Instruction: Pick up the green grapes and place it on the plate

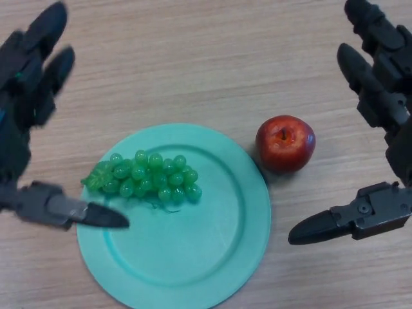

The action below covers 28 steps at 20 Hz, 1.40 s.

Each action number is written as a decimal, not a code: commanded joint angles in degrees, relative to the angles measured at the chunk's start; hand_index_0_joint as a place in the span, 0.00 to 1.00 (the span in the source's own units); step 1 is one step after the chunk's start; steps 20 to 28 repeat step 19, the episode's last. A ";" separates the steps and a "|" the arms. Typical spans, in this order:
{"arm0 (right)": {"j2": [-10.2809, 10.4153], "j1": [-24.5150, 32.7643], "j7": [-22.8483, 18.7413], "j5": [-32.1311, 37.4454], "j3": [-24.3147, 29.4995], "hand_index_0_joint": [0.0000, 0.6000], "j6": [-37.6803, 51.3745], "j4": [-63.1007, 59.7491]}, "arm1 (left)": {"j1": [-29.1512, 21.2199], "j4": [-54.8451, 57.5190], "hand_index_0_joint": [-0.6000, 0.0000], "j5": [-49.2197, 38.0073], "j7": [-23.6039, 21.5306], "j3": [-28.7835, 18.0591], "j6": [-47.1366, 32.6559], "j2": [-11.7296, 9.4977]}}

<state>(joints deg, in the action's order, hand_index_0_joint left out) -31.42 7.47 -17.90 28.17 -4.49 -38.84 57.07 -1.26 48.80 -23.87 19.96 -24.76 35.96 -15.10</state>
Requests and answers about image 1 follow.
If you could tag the red apple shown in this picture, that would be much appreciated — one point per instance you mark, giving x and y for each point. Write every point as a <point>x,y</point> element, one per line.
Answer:
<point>284,145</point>

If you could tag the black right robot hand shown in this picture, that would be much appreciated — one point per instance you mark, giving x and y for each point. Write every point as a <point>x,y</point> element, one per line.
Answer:
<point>376,209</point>

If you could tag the teal round plate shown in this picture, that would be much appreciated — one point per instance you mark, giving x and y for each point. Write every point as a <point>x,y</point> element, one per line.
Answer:
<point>193,244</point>

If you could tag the green grape bunch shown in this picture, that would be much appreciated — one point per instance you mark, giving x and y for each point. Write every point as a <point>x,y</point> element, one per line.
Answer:
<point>151,177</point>

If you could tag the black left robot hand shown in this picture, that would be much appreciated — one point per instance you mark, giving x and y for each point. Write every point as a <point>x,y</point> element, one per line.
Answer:
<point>19,96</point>

